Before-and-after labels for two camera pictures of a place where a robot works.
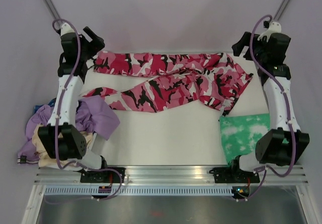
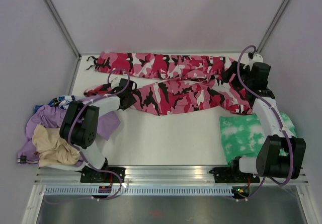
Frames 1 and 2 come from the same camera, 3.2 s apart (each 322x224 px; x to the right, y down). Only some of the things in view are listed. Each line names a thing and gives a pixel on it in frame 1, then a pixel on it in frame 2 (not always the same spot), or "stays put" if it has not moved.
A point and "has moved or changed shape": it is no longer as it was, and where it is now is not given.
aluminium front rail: (55, 175) stays put
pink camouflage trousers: (212, 79) has moved or changed shape
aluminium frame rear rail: (167, 51) stays put
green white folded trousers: (239, 133) stays put
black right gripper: (245, 41) -> (227, 74)
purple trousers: (93, 116) stays put
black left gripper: (95, 46) -> (132, 101)
